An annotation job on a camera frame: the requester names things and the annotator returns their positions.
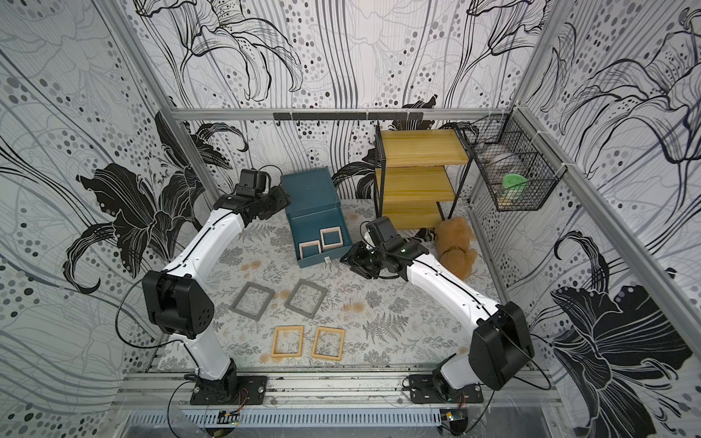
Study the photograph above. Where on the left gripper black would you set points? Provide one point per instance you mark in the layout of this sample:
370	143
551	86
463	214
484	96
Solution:
280	201

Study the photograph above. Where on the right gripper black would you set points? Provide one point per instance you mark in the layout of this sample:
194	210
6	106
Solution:
358	259

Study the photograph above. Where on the pink brooch box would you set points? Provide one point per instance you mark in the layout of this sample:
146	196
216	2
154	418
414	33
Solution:
309	249
331	238

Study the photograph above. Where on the teal drawer cabinet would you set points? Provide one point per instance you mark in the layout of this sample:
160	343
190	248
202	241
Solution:
314	204

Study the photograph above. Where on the teal top drawer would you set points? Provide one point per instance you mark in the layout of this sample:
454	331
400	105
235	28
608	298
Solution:
320	237

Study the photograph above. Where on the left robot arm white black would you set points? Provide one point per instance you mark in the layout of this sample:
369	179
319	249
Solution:
175	298

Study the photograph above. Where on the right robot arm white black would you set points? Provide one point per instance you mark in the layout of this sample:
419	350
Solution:
500	343

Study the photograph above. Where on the grey brooch box right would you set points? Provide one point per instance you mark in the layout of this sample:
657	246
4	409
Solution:
306	298

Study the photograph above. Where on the grey brooch box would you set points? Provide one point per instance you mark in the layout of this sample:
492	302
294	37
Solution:
306	298
252	301

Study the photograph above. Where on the yellow brooch box right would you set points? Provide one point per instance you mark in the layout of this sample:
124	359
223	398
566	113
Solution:
328	344

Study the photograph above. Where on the yellow brooch box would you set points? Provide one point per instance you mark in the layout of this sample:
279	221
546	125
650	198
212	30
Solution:
288	342
328	344

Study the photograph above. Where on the grey brooch box left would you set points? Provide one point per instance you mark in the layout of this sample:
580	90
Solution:
252	301

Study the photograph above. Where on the yellow brooch box left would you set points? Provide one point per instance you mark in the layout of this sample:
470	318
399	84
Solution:
288	342

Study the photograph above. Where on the striped black white sock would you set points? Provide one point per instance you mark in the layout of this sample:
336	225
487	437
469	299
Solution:
425	235

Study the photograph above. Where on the brown teddy bear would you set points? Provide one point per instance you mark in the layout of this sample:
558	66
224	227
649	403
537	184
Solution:
453	240

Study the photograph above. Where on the yellow black shelf rack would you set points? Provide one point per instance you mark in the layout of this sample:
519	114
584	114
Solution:
411	175

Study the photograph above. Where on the green lid container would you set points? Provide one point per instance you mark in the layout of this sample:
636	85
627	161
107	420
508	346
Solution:
514	186

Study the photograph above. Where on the black bar on wall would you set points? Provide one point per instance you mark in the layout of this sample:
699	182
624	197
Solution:
402	116

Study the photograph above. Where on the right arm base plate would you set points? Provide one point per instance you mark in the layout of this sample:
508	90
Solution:
433	388

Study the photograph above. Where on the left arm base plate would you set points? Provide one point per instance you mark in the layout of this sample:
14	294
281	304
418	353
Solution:
247	390

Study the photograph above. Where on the white slotted cable duct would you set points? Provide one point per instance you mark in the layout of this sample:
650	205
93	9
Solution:
297	418

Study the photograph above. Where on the black wire basket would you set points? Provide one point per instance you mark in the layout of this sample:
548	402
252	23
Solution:
503	143

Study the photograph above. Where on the aluminium rail frame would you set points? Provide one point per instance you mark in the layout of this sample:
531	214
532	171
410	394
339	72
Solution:
335	389

